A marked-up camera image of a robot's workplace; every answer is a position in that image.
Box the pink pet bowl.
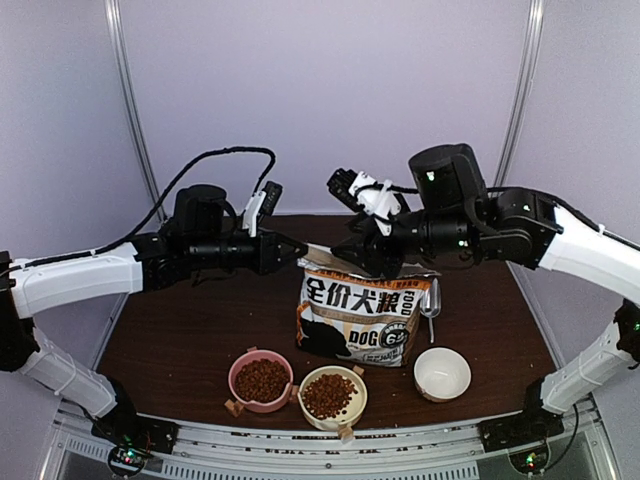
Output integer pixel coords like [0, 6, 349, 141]
[227, 348, 294, 414]

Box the front aluminium rail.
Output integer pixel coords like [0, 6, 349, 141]
[36, 397, 622, 479]

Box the aluminium frame post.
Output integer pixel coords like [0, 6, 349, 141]
[104, 0, 159, 202]
[493, 0, 546, 187]

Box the left aluminium frame post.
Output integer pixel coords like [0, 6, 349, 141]
[104, 0, 159, 202]

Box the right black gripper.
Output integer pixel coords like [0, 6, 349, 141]
[330, 192, 480, 279]

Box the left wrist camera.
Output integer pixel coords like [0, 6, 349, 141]
[242, 181, 283, 237]

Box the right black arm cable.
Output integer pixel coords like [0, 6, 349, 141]
[487, 185, 640, 251]

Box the yellow pet bowl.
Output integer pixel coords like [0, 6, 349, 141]
[297, 365, 369, 432]

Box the wooden bowl stand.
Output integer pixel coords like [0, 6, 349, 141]
[225, 366, 364, 442]

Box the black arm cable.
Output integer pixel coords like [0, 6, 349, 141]
[0, 146, 279, 271]
[487, 185, 640, 251]

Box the brown kibble in pink bowl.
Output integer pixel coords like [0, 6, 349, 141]
[234, 359, 290, 403]

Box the brown kibble in yellow bowl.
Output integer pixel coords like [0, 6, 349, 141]
[302, 374, 358, 420]

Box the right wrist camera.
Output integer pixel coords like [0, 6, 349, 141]
[327, 168, 409, 237]

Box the white ceramic bowl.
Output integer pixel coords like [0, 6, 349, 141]
[413, 347, 472, 403]

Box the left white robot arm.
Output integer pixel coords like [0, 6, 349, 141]
[1, 182, 308, 446]

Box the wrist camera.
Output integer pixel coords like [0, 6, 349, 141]
[242, 181, 283, 237]
[327, 168, 409, 237]

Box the right aluminium frame post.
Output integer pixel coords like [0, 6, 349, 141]
[493, 0, 546, 187]

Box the brown dog food bag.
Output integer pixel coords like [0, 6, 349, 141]
[296, 244, 440, 368]

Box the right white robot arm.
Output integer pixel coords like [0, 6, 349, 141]
[327, 143, 639, 451]

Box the metal food scoop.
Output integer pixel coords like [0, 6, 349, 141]
[424, 278, 442, 344]

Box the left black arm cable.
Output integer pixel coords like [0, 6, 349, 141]
[0, 146, 279, 271]

